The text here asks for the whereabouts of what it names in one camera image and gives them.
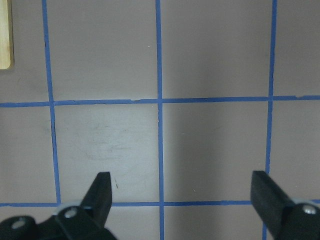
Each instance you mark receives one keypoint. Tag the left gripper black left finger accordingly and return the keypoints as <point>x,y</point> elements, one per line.
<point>97,201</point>

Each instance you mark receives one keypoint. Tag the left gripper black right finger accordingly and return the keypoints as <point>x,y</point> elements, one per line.
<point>270,202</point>

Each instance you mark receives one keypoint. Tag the wooden cup tree stand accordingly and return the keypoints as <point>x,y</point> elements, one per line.
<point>6,35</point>

